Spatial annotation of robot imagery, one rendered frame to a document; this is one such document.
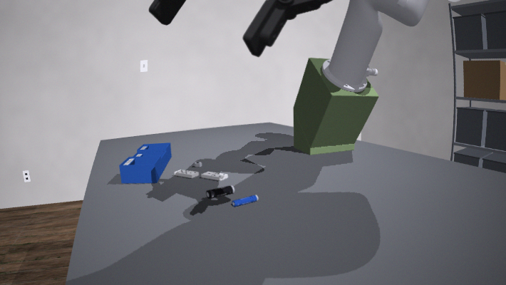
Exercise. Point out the blue battery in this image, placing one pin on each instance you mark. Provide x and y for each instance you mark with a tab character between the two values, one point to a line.
245	200

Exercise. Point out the white domino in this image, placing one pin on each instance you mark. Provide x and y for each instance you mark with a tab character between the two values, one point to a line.
186	173
214	176

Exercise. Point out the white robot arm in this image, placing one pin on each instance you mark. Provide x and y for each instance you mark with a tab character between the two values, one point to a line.
359	36

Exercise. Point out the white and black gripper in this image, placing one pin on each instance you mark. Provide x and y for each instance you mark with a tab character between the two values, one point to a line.
265	27

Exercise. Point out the blue rack of labelled bins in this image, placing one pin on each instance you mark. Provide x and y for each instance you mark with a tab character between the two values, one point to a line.
136	169

